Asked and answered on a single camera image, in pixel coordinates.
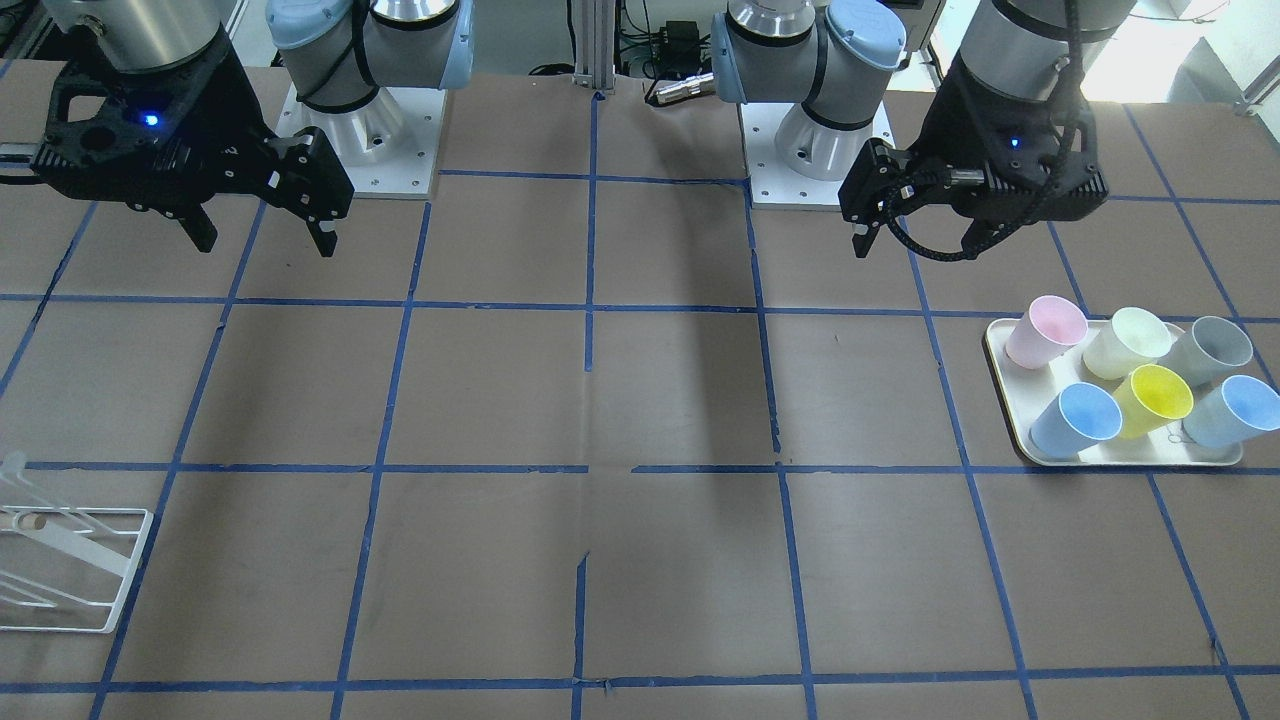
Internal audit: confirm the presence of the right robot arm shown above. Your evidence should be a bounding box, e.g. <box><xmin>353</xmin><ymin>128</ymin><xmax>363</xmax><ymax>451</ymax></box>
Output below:
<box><xmin>22</xmin><ymin>1</ymin><xmax>474</xmax><ymax>258</ymax></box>

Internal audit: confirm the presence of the blue plastic cup front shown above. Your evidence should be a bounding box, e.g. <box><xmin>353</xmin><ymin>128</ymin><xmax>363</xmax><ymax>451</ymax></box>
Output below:
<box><xmin>1181</xmin><ymin>375</ymin><xmax>1279</xmax><ymax>448</ymax></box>
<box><xmin>1029</xmin><ymin>382</ymin><xmax>1124</xmax><ymax>459</ymax></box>

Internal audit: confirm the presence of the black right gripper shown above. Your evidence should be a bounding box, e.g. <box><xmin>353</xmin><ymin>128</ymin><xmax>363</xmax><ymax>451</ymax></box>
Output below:
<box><xmin>29</xmin><ymin>38</ymin><xmax>355</xmax><ymax>258</ymax></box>

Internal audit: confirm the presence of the silver cable connector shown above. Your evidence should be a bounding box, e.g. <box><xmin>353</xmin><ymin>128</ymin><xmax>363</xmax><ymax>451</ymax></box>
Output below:
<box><xmin>645</xmin><ymin>72</ymin><xmax>716</xmax><ymax>108</ymax></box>

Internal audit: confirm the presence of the pink plastic cup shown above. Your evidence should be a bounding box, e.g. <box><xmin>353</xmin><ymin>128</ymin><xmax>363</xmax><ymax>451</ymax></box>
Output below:
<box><xmin>1005</xmin><ymin>295</ymin><xmax>1089</xmax><ymax>370</ymax></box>

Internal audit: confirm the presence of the aluminium frame post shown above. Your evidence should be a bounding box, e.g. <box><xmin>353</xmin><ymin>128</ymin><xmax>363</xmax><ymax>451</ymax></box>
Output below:
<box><xmin>570</xmin><ymin>0</ymin><xmax>617</xmax><ymax>96</ymax></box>

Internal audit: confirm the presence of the yellow plastic cup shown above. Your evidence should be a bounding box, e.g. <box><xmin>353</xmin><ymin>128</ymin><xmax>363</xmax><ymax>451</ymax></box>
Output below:
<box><xmin>1110</xmin><ymin>364</ymin><xmax>1196</xmax><ymax>439</ymax></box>

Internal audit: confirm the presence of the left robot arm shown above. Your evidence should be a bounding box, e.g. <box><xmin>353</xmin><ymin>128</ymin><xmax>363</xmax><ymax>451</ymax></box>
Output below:
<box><xmin>710</xmin><ymin>1</ymin><xmax>1132</xmax><ymax>263</ymax></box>

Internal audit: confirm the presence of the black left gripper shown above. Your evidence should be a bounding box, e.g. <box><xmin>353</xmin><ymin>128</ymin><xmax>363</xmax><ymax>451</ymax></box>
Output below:
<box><xmin>838</xmin><ymin>59</ymin><xmax>1108</xmax><ymax>259</ymax></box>

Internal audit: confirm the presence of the black power adapter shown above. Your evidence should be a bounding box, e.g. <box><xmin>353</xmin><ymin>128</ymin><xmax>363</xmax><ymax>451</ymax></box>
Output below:
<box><xmin>658</xmin><ymin>20</ymin><xmax>701</xmax><ymax>58</ymax></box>

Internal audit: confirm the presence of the white wire rack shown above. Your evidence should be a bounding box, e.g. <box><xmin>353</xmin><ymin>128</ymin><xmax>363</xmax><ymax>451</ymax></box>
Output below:
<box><xmin>1</xmin><ymin>451</ymin><xmax>154</xmax><ymax>634</ymax></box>

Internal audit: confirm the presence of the pale green plastic cup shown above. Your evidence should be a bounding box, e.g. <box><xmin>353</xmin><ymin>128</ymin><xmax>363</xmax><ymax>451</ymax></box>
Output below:
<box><xmin>1082</xmin><ymin>307</ymin><xmax>1174</xmax><ymax>380</ymax></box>

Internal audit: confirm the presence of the grey plastic cup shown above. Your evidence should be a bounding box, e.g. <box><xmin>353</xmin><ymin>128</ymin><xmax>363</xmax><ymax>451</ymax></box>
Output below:
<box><xmin>1158</xmin><ymin>316</ymin><xmax>1254</xmax><ymax>389</ymax></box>

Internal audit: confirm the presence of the black braided cable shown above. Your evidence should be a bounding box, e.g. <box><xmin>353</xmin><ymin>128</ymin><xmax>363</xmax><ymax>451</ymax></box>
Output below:
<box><xmin>884</xmin><ymin>0</ymin><xmax>1093</xmax><ymax>263</ymax></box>

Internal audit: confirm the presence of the cream plastic tray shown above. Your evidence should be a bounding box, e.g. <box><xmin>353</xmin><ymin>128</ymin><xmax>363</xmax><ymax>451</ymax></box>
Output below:
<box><xmin>984</xmin><ymin>318</ymin><xmax>1244</xmax><ymax>468</ymax></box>

